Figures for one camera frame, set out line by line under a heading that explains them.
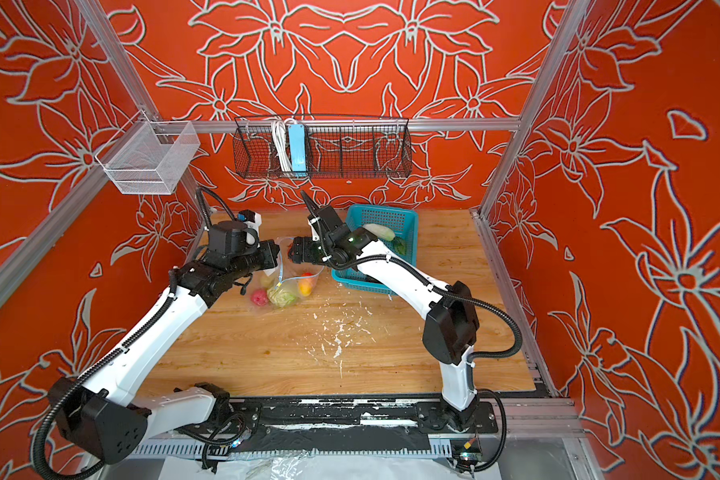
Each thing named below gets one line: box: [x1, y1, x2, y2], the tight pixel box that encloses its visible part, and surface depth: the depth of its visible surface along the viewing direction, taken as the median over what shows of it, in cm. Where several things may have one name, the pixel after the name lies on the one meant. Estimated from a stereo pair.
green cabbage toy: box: [267, 287, 297, 308], surface depth 90 cm
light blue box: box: [288, 124, 307, 172], surface depth 91 cm
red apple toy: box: [251, 288, 268, 307], surface depth 91 cm
